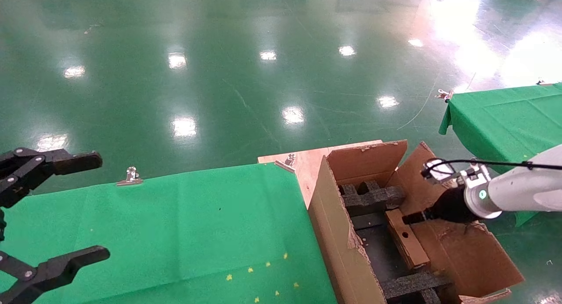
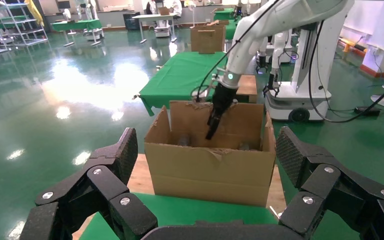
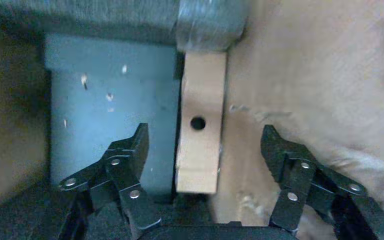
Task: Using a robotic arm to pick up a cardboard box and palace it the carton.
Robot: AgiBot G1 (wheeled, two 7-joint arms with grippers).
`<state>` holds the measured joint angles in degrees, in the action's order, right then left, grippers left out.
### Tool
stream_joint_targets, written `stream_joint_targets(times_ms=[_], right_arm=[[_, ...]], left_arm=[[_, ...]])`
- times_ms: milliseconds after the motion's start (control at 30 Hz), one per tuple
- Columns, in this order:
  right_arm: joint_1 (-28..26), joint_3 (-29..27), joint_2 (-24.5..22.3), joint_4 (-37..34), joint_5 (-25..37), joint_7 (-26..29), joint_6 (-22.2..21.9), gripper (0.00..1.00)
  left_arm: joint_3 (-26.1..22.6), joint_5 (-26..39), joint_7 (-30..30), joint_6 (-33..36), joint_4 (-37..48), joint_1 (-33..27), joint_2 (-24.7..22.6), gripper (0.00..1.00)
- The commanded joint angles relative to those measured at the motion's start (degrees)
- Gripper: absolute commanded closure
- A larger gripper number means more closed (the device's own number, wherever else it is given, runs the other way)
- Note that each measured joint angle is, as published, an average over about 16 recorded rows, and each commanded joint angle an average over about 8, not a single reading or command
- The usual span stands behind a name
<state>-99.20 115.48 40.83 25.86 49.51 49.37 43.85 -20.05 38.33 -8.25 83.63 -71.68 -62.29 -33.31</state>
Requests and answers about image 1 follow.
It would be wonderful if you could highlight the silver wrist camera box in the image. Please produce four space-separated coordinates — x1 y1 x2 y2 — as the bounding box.
421 158 461 186

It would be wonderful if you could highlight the small cardboard box with hole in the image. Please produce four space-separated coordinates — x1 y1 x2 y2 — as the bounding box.
385 209 431 271

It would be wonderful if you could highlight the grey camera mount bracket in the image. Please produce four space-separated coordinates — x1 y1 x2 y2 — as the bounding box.
459 161 492 190

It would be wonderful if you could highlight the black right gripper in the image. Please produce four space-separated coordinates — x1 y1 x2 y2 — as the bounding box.
402 185 477 224

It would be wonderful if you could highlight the large open cardboard carton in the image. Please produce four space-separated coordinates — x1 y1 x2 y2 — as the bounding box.
307 139 525 304

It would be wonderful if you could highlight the green table cloth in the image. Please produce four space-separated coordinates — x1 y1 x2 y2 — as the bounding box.
0 163 339 304
439 82 562 228

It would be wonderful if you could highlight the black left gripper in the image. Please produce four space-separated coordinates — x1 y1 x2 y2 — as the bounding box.
0 148 110 304

